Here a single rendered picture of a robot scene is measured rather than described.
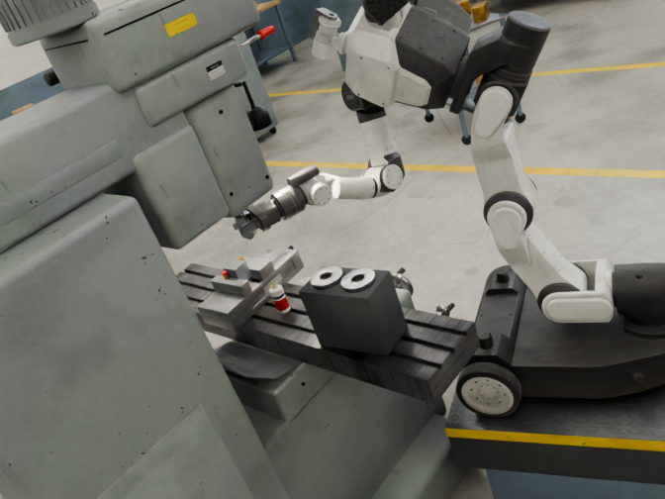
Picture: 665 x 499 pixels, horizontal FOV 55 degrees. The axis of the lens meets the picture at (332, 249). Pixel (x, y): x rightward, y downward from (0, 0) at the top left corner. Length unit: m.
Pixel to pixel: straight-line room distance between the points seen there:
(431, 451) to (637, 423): 0.71
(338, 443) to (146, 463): 0.76
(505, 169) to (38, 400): 1.31
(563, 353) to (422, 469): 0.65
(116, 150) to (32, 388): 0.53
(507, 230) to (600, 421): 0.64
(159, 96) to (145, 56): 0.09
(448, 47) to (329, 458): 1.27
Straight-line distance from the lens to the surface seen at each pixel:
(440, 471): 2.40
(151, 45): 1.57
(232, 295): 2.06
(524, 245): 1.98
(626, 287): 2.08
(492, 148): 1.86
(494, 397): 2.15
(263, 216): 1.84
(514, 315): 2.26
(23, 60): 8.64
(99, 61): 1.52
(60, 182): 1.47
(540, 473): 2.27
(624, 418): 2.15
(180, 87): 1.61
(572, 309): 2.09
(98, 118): 1.51
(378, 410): 2.25
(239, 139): 1.74
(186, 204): 1.61
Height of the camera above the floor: 1.97
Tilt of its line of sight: 28 degrees down
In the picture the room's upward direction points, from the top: 20 degrees counter-clockwise
